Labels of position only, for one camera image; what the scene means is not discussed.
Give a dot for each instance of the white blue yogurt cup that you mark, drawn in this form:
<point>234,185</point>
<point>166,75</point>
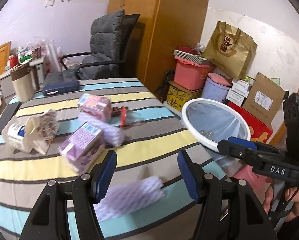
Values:
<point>15,137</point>

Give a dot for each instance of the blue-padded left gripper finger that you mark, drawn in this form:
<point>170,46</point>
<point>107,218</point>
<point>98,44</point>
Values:
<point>48,218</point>

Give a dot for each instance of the red snack wrapper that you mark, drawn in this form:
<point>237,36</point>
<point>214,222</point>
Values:
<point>121,113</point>

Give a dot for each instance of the white bedside cabinet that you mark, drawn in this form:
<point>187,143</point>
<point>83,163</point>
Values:
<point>6,82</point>

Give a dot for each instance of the wooden wardrobe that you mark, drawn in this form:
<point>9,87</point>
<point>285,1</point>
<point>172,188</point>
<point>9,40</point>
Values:
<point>162,27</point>

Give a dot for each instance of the gold paper gift bag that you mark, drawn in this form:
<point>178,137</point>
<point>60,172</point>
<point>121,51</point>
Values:
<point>231,50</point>

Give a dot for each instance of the red container on cabinet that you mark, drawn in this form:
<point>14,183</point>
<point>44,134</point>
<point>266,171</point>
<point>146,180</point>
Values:
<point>13,61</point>

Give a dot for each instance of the white round trash bin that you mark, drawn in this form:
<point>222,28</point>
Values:
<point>210,121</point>

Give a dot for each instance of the dark blue glasses case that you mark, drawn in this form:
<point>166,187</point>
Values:
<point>60,82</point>

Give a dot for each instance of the grey cushioned office chair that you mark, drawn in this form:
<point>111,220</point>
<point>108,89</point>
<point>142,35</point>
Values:
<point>108,42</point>

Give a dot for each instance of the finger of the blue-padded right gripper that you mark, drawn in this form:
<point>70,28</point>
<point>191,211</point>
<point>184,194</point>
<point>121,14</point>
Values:
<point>229,210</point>

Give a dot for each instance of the red cardboard box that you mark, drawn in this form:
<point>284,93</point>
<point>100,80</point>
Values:
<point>259,131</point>

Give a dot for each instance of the lavender bucket with pink lid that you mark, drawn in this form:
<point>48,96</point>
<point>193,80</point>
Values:
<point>216,87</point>

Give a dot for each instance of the pink milk carton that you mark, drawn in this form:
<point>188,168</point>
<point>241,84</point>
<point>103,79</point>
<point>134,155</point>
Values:
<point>96,106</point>

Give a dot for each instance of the white foam net near edge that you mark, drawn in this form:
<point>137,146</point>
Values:
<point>125,199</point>

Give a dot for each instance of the person's right hand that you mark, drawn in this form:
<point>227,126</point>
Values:
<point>291,194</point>

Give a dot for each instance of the brown cardboard box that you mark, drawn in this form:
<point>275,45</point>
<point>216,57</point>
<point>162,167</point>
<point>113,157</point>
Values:
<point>264,99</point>

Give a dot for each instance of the black tracker camera box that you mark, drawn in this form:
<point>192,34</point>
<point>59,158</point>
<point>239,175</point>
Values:
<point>291,120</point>

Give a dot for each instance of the striped tablecloth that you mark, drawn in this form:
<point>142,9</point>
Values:
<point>150,149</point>

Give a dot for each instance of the striped flat box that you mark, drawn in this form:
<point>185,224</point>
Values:
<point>191,57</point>

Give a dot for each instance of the beige brown lidded mug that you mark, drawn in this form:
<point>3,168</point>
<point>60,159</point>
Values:
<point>23,83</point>

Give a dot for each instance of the white plastic bags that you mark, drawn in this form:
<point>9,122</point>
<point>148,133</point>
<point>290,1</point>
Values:
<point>52,55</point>

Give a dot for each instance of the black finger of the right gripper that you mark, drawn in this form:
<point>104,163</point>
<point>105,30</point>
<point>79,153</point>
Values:
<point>235,147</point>

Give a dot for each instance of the yellow patterned box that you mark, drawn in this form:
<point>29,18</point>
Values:
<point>177,95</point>

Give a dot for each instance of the white foam net sleeve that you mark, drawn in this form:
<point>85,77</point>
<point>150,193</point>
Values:
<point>113,136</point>

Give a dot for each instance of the black smartphone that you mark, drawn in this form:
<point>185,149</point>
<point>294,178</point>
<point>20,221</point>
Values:
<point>8,113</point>

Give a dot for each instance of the stack of white boxes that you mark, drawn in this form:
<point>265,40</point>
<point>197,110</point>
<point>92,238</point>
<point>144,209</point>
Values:
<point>239,91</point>

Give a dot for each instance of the purple milk carton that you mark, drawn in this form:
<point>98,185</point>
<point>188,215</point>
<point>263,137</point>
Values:
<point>83,147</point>

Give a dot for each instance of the crushed patterned paper cup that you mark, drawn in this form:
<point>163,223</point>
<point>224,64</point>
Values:
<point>41,130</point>

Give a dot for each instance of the pink plastic storage box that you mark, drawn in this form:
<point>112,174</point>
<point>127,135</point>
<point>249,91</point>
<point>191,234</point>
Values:
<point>190,75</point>

